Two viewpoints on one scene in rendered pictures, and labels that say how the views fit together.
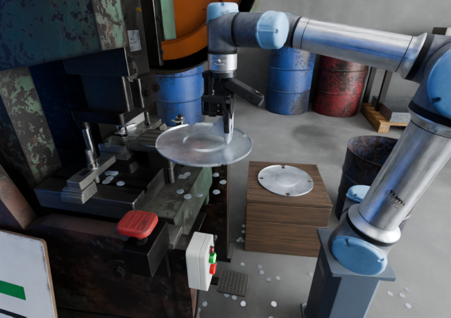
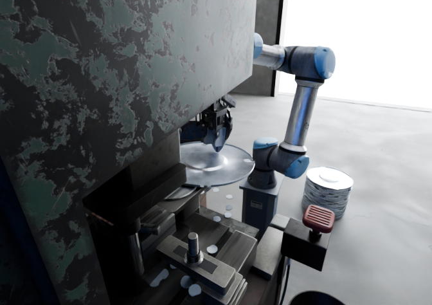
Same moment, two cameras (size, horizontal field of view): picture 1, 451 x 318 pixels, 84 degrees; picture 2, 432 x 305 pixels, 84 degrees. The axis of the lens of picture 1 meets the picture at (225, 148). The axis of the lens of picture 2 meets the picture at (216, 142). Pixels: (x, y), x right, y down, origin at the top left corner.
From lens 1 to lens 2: 0.79 m
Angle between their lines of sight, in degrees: 63
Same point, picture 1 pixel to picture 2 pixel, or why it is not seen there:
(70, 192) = (234, 295)
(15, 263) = not seen: outside the picture
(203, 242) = (285, 219)
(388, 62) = (274, 61)
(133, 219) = (318, 217)
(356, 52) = (263, 57)
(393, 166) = (304, 110)
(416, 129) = (309, 89)
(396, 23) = not seen: hidden behind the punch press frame
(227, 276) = not seen: hidden behind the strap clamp
